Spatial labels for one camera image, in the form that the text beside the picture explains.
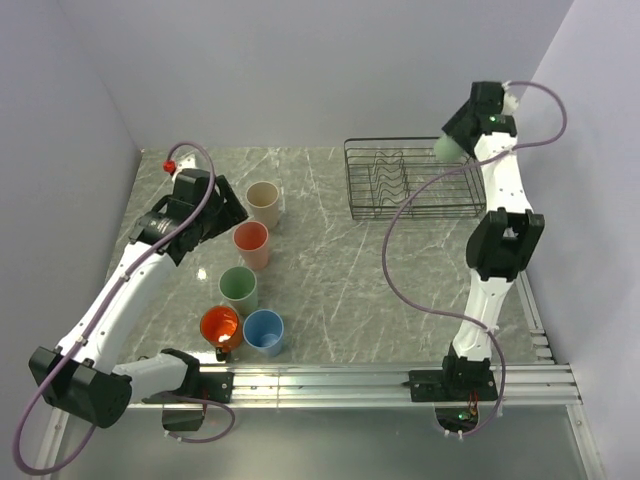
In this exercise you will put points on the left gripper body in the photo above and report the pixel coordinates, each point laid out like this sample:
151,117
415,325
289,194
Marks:
207,220

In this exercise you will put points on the small light green cup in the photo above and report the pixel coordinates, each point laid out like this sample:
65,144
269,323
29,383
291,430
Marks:
446,150

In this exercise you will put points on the tall green plastic cup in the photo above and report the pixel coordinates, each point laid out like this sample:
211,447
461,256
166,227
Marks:
238,286

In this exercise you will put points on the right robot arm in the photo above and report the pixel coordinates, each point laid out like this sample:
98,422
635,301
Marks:
499,249

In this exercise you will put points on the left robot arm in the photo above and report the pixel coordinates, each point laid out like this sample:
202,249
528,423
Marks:
158,242

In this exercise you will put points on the salmon pink plastic cup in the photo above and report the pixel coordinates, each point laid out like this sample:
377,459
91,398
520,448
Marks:
251,240

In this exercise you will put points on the beige plastic cup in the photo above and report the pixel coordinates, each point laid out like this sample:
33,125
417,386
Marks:
263,199

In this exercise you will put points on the orange glass mug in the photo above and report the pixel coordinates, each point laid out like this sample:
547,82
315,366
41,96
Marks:
221,326

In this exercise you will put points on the blue plastic cup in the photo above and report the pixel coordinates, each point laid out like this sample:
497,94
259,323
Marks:
263,330

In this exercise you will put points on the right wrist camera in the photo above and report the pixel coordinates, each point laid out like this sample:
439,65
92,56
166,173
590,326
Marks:
510,100

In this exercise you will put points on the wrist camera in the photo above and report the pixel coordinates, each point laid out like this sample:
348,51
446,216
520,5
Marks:
174,167
510,100

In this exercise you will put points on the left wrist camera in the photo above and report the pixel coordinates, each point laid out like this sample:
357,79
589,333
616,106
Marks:
174,167

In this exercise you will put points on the black wire dish rack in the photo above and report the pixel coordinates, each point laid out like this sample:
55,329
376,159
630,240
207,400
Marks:
382,172

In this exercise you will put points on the aluminium mounting rail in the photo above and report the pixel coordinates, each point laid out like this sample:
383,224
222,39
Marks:
310,387

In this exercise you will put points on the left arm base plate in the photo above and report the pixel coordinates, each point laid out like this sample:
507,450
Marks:
192,414

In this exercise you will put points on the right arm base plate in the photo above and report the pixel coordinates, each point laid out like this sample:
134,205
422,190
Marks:
456,397

